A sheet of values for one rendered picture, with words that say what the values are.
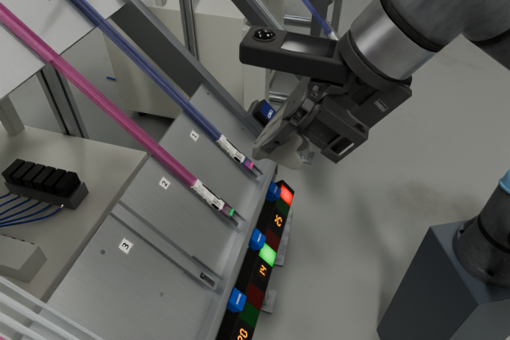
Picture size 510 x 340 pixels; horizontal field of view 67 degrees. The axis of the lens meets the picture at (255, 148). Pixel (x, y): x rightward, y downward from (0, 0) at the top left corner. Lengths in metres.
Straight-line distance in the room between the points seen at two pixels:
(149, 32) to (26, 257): 0.44
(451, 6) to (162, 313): 0.46
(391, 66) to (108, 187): 0.68
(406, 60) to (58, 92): 0.79
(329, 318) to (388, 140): 0.95
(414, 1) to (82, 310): 0.45
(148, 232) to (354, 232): 1.12
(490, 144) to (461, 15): 1.83
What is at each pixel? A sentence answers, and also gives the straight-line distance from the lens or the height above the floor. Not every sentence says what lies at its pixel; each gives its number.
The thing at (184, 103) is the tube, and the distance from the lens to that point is 0.66.
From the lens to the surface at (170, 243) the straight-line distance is 0.56.
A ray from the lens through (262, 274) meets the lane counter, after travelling 0.68.
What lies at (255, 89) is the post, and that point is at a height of 0.67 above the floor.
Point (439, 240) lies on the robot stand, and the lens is 0.93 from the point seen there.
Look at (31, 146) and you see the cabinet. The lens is 1.08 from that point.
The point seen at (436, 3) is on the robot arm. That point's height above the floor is 1.13.
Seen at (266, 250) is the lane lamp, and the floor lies 0.66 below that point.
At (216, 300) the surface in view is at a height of 0.73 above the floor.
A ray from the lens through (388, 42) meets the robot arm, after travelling 0.36.
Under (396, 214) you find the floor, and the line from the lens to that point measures 1.68.
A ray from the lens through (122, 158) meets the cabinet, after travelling 0.96.
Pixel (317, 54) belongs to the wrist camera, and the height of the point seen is 1.06.
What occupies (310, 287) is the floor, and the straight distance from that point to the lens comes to 1.42.
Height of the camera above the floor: 1.25
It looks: 43 degrees down
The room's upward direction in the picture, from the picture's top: straight up
